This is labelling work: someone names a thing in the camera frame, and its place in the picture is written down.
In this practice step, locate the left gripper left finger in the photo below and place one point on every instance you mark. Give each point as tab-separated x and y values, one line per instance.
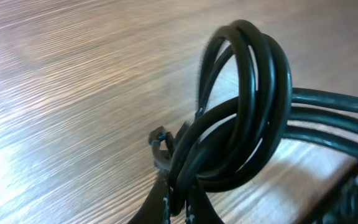
155	209

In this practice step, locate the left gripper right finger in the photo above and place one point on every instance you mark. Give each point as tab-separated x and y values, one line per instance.
199	209

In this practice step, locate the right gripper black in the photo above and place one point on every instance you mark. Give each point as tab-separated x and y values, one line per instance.
339	205

